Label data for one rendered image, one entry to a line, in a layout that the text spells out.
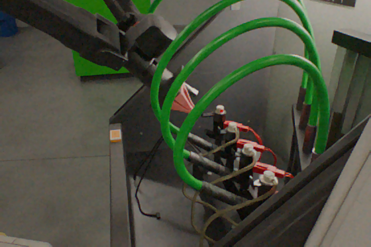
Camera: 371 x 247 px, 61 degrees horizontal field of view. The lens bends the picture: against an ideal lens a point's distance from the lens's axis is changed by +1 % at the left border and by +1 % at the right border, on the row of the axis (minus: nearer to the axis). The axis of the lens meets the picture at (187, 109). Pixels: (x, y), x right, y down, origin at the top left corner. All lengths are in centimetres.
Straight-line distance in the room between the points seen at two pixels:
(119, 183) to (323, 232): 49
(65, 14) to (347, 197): 48
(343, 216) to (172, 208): 54
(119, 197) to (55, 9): 41
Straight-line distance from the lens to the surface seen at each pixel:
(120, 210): 71
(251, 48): 103
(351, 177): 39
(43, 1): 56
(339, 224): 41
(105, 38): 59
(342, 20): 80
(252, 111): 112
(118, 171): 82
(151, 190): 93
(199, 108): 40
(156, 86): 55
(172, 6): 706
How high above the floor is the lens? 144
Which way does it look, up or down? 27 degrees down
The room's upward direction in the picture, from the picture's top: straight up
